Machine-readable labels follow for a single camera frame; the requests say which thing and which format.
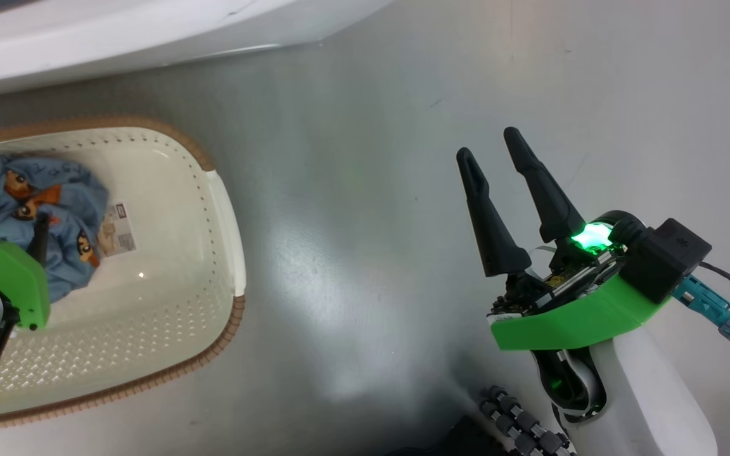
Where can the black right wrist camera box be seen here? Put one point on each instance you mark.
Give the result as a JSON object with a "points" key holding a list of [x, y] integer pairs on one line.
{"points": [[663, 259]]}

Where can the blue bear print pajama pants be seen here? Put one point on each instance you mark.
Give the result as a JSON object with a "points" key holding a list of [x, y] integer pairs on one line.
{"points": [[67, 190]]}

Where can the cream perforated laundry basket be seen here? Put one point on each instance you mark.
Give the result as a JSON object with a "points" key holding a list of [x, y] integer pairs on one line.
{"points": [[168, 285]]}

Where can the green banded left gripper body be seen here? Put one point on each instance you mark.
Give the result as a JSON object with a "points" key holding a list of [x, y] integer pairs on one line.
{"points": [[16, 278]]}

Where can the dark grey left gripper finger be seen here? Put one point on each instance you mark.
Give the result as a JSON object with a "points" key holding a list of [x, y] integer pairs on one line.
{"points": [[38, 240]]}

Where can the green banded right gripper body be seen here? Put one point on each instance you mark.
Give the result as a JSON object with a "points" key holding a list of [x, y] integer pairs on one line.
{"points": [[580, 316]]}

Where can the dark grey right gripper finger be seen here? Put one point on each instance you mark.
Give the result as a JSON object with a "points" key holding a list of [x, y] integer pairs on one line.
{"points": [[552, 202], [498, 247]]}

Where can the paper label in basket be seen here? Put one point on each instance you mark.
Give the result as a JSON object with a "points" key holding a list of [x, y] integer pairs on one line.
{"points": [[115, 231]]}

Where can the white washing machine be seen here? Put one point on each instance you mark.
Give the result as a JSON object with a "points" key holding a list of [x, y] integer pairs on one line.
{"points": [[118, 31]]}

